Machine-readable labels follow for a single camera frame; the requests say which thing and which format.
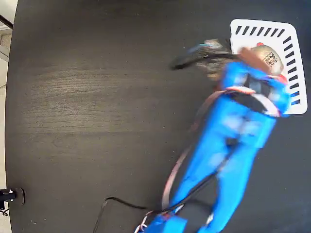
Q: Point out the red turtle toy silver shell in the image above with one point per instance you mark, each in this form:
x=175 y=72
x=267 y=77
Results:
x=269 y=58

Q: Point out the bare camera circuit board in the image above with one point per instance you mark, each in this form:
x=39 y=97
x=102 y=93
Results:
x=211 y=65

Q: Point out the black metal bar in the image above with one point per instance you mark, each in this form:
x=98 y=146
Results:
x=6 y=21

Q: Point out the black table clamp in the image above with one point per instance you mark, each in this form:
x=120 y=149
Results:
x=11 y=194

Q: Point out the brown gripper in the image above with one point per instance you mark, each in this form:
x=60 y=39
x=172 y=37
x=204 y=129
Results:
x=252 y=85

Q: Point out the white plastic basket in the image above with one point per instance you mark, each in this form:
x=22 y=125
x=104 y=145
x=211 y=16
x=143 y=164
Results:
x=257 y=36

